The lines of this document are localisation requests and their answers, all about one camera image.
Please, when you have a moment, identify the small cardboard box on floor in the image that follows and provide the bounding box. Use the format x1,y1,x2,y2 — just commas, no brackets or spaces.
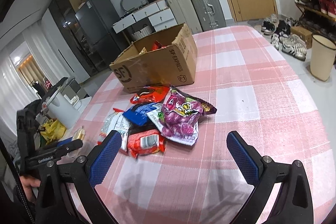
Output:
290,26,313,49

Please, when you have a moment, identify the person's left hand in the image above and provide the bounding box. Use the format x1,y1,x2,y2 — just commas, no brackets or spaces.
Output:
20,176,41,203

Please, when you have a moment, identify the beige suitcase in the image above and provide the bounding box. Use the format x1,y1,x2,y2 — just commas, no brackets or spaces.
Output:
166,0,203,34

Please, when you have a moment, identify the black glass cabinet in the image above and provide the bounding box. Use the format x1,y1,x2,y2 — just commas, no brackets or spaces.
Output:
49,0,107,76

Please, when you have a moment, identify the blue oreo cookie pack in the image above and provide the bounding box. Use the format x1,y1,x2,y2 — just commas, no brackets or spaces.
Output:
122,102,162,126

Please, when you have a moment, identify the red chip bag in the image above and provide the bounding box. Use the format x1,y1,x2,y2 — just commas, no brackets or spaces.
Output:
151,40,166,51

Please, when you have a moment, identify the striped laundry basket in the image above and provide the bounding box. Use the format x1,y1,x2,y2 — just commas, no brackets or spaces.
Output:
131,24,154,41

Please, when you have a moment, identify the white drawer desk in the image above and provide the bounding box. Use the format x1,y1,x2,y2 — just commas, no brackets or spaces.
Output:
113,0,177,33

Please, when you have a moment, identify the red orange oreo snack pack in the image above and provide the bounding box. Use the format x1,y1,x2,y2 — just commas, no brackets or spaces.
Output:
130,86,170,105

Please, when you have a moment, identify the purple grape candy bag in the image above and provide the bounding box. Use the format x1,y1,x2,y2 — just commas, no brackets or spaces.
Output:
146,86,217,147

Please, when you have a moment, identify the red white balloon snack bag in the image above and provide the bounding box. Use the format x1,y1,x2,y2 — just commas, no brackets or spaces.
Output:
127,129,166,159

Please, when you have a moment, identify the silver suitcase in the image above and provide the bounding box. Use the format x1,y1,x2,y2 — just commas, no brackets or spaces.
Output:
191,0,227,31

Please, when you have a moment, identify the SF cardboard box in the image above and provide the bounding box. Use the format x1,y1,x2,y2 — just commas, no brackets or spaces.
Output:
110,23,198,93

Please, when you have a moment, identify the white electric kettle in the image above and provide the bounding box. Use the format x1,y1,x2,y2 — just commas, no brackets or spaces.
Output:
42,77,80,129

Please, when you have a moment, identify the pink checkered tablecloth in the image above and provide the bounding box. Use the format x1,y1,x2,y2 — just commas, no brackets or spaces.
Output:
67,25,336,224

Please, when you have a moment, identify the dark refrigerator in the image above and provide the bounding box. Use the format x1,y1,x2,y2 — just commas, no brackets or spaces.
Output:
75,0,129,65

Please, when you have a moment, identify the cream trash bin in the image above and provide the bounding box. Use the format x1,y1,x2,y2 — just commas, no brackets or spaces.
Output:
310,35,336,81

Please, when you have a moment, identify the white noodle snack bag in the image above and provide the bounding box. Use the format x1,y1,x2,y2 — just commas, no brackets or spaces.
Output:
139,47,147,54

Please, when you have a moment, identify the pile of sneakers on floor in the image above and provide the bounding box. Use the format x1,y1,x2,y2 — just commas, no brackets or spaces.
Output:
261,14,307,61

